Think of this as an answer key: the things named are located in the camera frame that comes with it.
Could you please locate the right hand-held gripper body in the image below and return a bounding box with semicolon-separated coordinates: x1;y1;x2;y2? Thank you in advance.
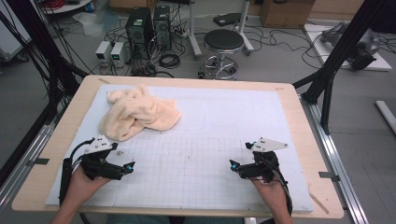
239;136;289;183

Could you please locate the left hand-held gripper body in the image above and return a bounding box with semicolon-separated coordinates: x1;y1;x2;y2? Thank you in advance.
78;134;125;181

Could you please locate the cream towel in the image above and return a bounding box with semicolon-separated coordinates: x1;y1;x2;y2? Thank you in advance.
98;83;182;143

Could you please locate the person's left hand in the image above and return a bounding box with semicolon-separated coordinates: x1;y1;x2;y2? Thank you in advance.
65;167;112;201

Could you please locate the person's right hand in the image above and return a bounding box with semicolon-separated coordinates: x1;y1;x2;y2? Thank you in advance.
250;178;290;208

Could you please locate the thin wooden stick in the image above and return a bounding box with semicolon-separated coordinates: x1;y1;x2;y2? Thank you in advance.
308;192;330;216

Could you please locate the white power supply box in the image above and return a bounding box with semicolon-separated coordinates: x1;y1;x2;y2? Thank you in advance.
109;41;131;67
94;40;113;66

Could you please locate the black round stool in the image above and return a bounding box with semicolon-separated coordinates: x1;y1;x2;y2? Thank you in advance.
197;29;246;80

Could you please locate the large black computer tower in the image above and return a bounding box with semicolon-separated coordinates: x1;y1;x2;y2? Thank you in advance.
124;7;155;61

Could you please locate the white stand leg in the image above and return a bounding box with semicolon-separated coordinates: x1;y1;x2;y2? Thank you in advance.
235;0;255;56
188;0;204;61

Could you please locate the clear plastic bag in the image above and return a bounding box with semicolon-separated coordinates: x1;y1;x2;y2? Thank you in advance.
72;11;121;37

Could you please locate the slim black computer tower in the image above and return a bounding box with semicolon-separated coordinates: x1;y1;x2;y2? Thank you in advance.
152;5;173;51

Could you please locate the flat black device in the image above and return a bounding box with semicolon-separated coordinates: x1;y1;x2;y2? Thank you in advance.
212;12;243;28

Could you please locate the white tube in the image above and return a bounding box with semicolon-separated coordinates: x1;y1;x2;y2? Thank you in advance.
375;99;396;135

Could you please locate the cardboard box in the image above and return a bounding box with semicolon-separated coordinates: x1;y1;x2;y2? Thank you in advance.
259;0;317;30

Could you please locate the white round table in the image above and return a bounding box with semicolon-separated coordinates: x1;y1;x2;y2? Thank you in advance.
39;0;94;15

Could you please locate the white base board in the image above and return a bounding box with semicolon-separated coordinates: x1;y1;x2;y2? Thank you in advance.
303;22;393;73

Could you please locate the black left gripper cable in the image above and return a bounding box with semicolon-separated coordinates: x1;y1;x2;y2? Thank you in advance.
59;138;96;207

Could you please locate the aluminium rail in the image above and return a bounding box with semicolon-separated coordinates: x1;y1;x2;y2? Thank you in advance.
0;123;56;213
299;93;371;224

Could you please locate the coiled black cable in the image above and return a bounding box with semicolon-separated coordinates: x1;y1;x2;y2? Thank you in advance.
158;52;182;70

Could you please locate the black metal frame post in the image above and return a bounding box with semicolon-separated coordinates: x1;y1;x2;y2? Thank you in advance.
291;0;389;135
5;0;90;126

